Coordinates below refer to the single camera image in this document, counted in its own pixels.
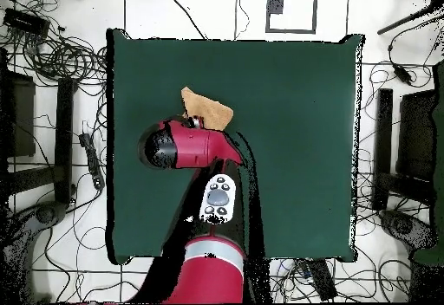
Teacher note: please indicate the dark green table cloth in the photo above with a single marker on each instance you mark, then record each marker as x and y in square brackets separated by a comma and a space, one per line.
[295, 111]

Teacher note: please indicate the dark grey stand leg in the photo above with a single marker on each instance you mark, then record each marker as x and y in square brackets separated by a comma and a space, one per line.
[45, 215]
[406, 227]

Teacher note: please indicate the black power strip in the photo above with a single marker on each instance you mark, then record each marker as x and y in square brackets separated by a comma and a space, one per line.
[93, 163]

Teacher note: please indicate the flat black device box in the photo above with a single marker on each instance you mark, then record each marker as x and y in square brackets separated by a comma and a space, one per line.
[26, 22]

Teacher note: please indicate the black flat panel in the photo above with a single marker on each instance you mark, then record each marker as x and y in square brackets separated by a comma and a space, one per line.
[416, 135]
[22, 118]

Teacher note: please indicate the long black box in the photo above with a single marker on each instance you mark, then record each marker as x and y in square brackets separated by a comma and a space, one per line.
[322, 280]

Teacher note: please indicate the black stand bar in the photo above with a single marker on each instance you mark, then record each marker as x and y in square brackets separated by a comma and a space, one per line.
[64, 138]
[383, 145]

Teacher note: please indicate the black rod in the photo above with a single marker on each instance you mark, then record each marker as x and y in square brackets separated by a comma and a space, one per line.
[406, 19]

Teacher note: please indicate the orange terry towel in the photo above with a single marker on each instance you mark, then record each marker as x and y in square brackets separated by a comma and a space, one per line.
[208, 111]

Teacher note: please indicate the black power adapter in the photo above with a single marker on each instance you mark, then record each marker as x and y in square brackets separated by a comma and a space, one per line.
[403, 74]

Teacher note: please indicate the grey rectangular frame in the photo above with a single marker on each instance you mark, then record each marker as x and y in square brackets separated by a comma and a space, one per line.
[314, 10]

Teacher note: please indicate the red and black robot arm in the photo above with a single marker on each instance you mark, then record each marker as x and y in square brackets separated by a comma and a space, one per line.
[197, 145]

